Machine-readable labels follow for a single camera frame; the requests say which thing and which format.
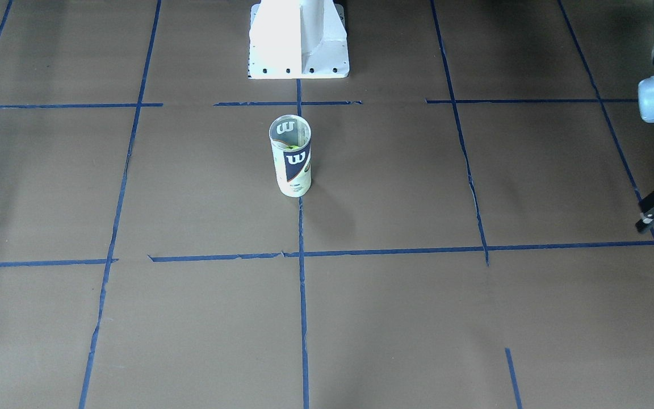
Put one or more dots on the clear tennis ball can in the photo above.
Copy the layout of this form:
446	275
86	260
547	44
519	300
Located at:
293	172

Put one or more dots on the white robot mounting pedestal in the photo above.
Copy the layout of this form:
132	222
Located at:
298	39

